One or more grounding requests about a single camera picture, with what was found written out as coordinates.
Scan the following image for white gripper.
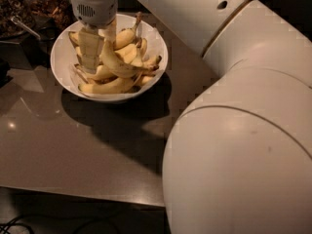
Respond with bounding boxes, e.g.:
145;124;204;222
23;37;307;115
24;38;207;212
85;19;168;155
70;0;118;74

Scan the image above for large curved top banana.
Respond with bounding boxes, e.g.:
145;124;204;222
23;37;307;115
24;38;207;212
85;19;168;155
100;43;147;78

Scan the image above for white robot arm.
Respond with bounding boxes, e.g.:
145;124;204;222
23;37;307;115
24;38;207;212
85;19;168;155
78;0;312;234

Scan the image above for banana at bowl back left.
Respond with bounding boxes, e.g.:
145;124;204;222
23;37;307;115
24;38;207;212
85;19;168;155
68;31;79;46

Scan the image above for middle left lower banana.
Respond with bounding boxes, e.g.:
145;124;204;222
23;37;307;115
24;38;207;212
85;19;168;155
75;64;114;81

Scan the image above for front bottom banana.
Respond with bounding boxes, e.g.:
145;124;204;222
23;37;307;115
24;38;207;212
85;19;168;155
78;78;135;94

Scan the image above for right side small banana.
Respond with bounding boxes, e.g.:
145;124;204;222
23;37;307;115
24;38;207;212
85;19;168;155
136;56;162;87

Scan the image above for metal scoop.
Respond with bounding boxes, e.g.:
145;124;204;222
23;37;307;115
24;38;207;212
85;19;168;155
11;16;41;40

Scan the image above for glass jar with snacks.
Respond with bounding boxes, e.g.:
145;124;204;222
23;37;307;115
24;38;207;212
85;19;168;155
0;0;35;39

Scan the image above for black cables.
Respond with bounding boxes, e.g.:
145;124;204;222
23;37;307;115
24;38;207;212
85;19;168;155
0;208;125;234

